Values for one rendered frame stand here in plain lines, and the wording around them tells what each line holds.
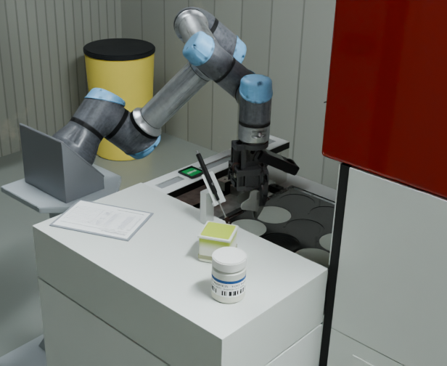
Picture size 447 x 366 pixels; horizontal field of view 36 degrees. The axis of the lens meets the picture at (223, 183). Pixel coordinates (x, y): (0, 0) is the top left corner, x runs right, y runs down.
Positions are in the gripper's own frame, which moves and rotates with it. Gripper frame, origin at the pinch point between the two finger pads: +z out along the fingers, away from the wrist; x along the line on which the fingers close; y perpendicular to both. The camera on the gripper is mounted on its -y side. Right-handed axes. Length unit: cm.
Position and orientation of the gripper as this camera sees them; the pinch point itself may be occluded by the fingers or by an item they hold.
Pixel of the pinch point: (257, 213)
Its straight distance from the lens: 176.2
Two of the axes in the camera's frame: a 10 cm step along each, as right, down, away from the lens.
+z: -0.2, 9.0, 4.3
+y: -9.5, 1.1, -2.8
